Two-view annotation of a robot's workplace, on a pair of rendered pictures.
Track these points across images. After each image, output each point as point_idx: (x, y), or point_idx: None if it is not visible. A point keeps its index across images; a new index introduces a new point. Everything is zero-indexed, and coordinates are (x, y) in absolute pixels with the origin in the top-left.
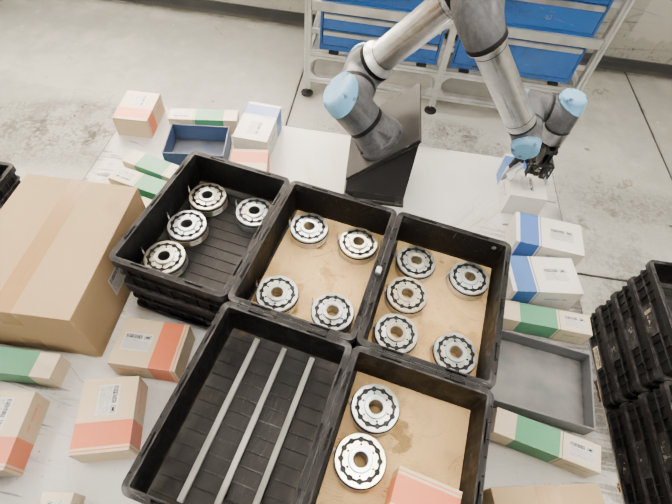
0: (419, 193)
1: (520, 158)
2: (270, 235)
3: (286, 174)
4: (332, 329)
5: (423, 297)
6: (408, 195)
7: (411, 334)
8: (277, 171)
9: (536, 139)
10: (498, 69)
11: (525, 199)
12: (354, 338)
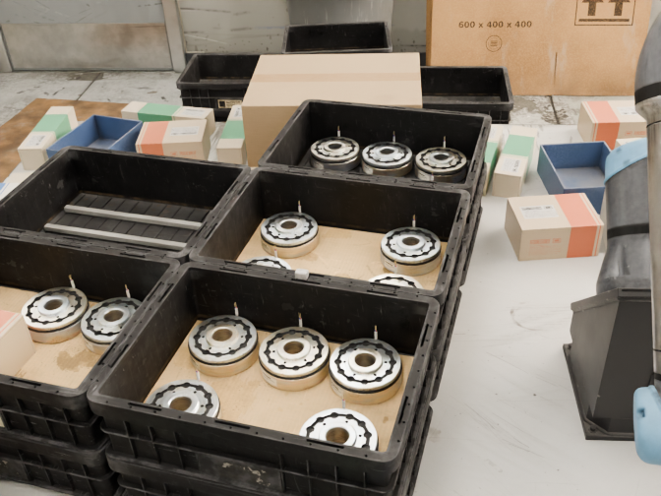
0: (647, 472)
1: (634, 442)
2: (365, 193)
3: (589, 276)
4: (206, 241)
5: (287, 370)
6: (630, 451)
7: (219, 355)
8: (590, 265)
9: (660, 412)
10: (650, 158)
11: None
12: (191, 260)
